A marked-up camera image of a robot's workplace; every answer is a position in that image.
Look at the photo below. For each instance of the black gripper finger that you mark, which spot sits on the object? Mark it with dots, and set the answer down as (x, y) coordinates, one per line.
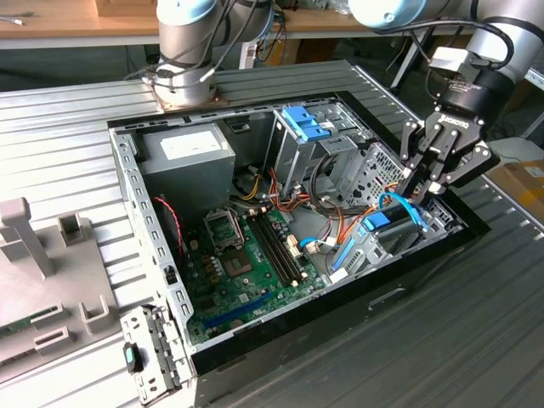
(472, 163)
(418, 144)

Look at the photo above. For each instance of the hard disk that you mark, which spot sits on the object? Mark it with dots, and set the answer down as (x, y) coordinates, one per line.
(377, 222)

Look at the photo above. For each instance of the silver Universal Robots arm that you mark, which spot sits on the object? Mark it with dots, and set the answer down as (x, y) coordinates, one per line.
(183, 81)

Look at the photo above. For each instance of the grey metal disk bay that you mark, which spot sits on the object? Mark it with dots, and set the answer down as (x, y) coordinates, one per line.
(373, 253)

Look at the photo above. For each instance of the white flat panel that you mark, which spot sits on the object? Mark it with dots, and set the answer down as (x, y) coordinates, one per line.
(518, 149)

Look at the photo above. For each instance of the large brown cardboard box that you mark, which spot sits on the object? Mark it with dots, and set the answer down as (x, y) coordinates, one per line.
(520, 98)

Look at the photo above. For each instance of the blue plastic drive latch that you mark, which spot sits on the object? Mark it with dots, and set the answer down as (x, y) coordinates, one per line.
(304, 123)

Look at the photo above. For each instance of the grey metal drive cage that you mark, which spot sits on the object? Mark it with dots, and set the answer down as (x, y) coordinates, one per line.
(289, 157)

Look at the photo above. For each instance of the long wooden desk white legs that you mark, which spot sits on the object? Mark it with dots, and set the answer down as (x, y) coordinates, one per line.
(327, 24)

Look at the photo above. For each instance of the loose white plug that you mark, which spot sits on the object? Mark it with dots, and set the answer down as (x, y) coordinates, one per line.
(337, 277)

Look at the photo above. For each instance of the clear bags of parts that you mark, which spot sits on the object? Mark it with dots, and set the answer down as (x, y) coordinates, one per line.
(331, 4)

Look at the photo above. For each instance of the black RAM slot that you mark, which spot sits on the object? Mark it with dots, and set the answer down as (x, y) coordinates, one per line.
(273, 251)
(284, 245)

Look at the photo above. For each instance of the small white box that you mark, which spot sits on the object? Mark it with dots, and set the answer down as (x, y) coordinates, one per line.
(248, 57)

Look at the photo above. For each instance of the CPU socket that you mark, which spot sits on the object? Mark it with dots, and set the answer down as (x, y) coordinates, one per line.
(236, 263)

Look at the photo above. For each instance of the green motherboard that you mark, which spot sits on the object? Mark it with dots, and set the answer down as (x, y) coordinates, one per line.
(255, 293)

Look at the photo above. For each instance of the open black PC case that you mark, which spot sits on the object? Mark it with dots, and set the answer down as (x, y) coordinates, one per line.
(297, 336)

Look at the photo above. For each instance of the grey power supply unit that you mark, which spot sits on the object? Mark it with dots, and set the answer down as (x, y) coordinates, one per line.
(187, 178)

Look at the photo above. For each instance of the blue expansion slot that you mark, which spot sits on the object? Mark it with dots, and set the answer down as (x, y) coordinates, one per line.
(238, 309)

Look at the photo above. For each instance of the black case fan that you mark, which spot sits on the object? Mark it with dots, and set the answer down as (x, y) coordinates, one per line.
(168, 225)

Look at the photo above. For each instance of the small brown cardboard box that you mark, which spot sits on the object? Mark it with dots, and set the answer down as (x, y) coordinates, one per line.
(123, 7)

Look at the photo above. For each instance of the small black blue knob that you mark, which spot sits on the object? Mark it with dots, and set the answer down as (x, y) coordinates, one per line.
(132, 359)

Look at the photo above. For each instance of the wooden desk with box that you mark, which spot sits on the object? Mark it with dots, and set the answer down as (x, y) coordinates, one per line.
(64, 23)

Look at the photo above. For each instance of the grey parts rack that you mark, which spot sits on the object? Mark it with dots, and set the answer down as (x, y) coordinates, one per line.
(64, 276)

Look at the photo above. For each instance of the green circuit board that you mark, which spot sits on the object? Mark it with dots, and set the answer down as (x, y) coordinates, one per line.
(17, 327)

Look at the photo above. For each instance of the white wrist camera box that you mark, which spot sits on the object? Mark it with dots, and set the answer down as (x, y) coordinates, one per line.
(450, 61)

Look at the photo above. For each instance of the perforated grey metal bracket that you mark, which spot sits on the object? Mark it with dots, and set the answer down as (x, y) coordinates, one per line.
(374, 170)

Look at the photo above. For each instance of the square brown base plate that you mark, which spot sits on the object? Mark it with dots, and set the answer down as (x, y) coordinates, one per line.
(220, 100)

